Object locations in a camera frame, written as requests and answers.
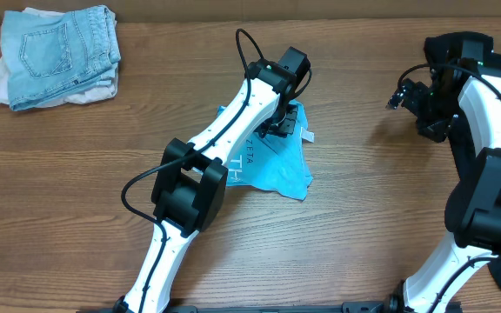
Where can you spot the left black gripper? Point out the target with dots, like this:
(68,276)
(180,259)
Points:
(283,123)

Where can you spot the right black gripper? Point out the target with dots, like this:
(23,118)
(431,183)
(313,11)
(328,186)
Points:
(413,95)

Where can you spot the light blue printed t-shirt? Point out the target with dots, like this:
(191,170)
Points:
(275,163)

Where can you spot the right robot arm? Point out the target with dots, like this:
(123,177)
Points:
(443,274)

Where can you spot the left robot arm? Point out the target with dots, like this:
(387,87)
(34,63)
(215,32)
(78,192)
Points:
(191,178)

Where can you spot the black garment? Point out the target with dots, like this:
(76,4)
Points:
(466,72)

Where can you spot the folded light blue jeans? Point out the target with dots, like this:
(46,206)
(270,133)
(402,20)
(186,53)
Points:
(55,56)

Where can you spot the folded white garment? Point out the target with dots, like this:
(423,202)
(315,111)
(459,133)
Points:
(87,93)

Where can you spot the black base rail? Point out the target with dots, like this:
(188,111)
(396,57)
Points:
(349,307)

